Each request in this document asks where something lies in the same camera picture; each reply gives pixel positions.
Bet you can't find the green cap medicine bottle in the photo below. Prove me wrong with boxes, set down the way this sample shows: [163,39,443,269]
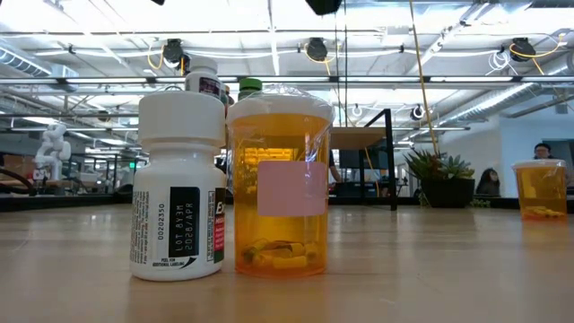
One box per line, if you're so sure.
[237,77,265,102]

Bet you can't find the white cap maroon label bottle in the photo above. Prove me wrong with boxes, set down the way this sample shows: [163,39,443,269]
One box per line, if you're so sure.
[185,57,234,109]

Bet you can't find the orange vial pink label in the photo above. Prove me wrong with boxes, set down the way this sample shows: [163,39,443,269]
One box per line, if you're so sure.
[226,85,336,280]

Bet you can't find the small white Excedrin bottle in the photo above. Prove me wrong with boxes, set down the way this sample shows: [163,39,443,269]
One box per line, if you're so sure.
[128,92,228,284]

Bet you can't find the orange pill vial white cap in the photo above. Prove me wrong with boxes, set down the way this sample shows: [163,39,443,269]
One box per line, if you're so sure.
[512,159,569,222]

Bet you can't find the wooden shelf black legs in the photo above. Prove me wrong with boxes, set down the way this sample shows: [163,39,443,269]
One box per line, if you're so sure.
[329,109,402,213]

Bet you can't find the person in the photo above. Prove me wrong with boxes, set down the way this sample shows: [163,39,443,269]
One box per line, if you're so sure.
[328,150,343,184]
[532,142,574,188]
[474,167,502,198]

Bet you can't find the potted succulent plant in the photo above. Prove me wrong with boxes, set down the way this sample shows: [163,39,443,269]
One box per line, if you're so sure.
[404,149,476,210]

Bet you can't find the white robot figure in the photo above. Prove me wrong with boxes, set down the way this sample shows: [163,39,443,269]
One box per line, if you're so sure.
[33,123,73,183]

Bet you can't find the black ceiling cable reel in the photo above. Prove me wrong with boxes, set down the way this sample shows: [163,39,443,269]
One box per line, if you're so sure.
[306,38,329,63]
[509,38,537,63]
[161,39,197,77]

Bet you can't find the yellow hanging cable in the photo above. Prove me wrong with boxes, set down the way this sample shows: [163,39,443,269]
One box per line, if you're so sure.
[407,0,439,158]

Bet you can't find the black table frame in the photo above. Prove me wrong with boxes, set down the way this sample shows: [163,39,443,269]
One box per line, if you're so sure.
[0,193,574,214]

